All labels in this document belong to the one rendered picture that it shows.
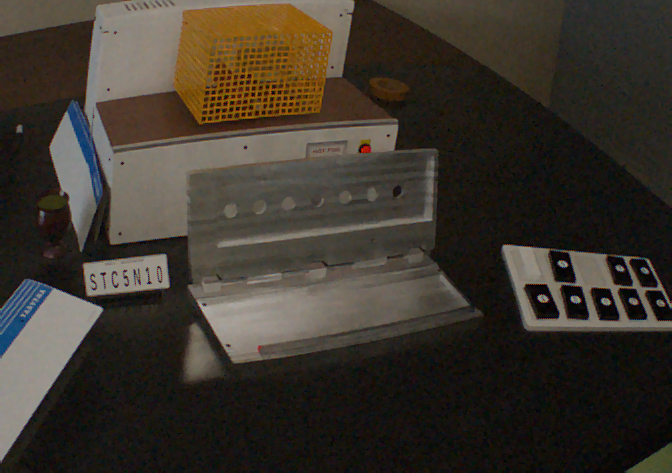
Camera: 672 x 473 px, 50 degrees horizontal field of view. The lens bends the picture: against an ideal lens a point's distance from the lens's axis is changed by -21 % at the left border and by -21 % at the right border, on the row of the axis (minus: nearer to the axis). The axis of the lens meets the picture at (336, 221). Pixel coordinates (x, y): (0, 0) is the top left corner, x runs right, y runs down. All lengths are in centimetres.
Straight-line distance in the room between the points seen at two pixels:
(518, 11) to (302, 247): 259
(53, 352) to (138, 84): 69
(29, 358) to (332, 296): 59
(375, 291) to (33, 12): 180
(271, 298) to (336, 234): 15
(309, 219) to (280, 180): 8
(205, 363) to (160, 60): 63
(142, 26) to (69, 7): 131
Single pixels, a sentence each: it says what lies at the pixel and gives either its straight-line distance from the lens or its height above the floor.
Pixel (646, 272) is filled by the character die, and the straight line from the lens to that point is 176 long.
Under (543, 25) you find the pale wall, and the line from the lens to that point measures 399.
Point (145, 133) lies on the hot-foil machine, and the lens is 148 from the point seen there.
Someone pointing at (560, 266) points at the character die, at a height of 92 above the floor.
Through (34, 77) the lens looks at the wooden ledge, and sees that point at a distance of 237.
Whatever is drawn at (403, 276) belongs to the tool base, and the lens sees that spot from 151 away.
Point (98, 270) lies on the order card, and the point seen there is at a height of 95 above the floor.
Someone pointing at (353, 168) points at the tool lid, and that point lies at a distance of 145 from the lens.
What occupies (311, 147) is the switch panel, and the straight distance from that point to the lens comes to 156.
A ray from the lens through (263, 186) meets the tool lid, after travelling 138.
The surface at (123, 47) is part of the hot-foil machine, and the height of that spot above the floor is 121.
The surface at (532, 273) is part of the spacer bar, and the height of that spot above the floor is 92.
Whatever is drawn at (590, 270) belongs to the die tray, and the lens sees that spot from 170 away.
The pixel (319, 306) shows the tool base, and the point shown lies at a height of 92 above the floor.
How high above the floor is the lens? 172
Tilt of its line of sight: 30 degrees down
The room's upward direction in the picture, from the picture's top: 9 degrees clockwise
